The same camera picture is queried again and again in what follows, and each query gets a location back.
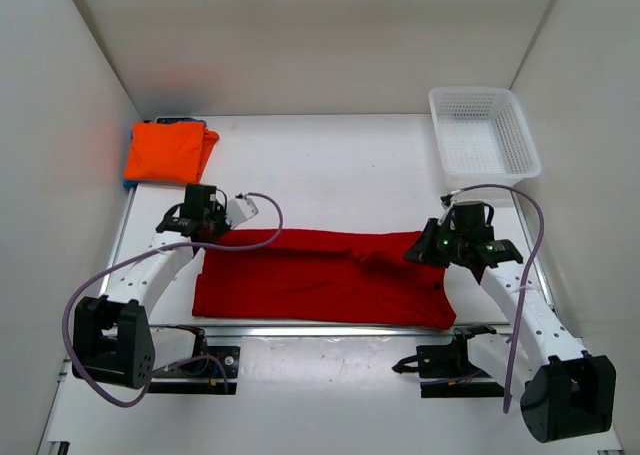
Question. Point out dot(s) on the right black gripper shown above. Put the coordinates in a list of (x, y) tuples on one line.
[(427, 245)]

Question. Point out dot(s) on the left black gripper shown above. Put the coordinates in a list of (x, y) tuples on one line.
[(215, 227)]

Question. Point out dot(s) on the red t shirt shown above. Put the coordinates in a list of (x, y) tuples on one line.
[(326, 276)]

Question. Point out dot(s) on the orange t shirt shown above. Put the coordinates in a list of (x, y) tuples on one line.
[(165, 150)]

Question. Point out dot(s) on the blue t shirt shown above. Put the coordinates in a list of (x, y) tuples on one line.
[(129, 182)]

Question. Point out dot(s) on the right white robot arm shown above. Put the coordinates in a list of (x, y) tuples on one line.
[(562, 390)]

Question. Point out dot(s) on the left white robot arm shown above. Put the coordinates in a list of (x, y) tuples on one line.
[(112, 338)]

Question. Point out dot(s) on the white plastic basket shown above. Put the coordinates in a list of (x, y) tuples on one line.
[(482, 136)]

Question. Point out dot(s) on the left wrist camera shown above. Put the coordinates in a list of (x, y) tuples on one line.
[(240, 210)]

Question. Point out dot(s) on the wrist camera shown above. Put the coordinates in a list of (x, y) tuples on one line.
[(447, 199), (240, 210)]

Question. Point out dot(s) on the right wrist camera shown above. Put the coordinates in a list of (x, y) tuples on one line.
[(447, 199)]

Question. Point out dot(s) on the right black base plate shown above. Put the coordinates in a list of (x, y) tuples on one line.
[(445, 370)]

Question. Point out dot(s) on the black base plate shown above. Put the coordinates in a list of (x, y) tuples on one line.
[(445, 370), (214, 372)]

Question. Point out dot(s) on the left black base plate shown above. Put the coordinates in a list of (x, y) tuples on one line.
[(214, 372)]

